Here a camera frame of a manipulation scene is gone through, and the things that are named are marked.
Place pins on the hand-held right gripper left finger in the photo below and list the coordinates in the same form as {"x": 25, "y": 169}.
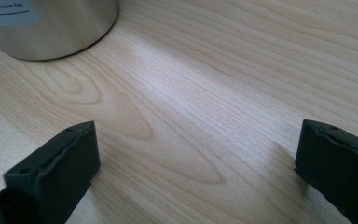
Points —
{"x": 56, "y": 174}

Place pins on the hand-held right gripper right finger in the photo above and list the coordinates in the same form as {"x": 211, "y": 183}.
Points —
{"x": 338, "y": 168}

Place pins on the stainless steel cup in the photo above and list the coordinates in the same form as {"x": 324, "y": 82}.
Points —
{"x": 49, "y": 28}

